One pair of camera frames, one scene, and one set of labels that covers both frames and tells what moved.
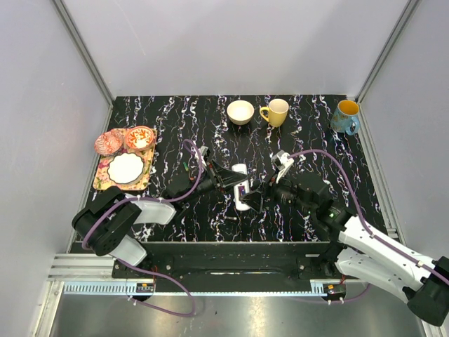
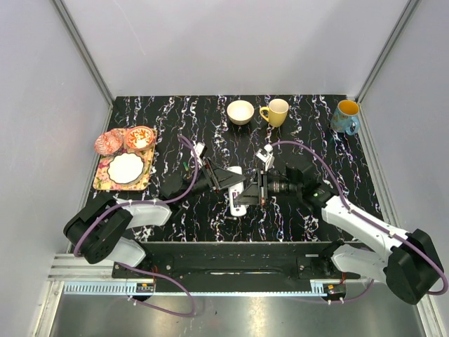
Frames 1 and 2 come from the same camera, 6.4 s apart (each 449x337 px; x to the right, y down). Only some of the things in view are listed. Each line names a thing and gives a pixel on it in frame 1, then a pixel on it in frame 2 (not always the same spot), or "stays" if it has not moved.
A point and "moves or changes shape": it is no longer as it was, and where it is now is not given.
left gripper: [224, 177] stays
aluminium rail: [84, 267] stays
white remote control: [240, 168] moves or changes shape
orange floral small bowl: [139, 137] stays
